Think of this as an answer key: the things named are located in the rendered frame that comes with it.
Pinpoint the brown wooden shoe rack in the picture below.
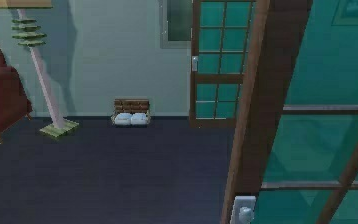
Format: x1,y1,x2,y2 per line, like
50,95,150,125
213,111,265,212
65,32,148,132
110,97,152,127

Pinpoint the brown door with teal panes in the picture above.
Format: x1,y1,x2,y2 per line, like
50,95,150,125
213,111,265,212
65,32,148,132
219,0,358,224
188,0,257,129

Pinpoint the floor lamp with green base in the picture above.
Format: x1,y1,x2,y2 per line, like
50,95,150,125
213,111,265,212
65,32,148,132
0,0,80,139

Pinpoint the dark red armchair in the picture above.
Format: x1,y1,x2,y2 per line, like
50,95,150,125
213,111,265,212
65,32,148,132
0,41,34,145

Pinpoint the grey framed wall picture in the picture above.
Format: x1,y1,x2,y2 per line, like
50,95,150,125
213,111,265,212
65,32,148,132
159,0,194,50

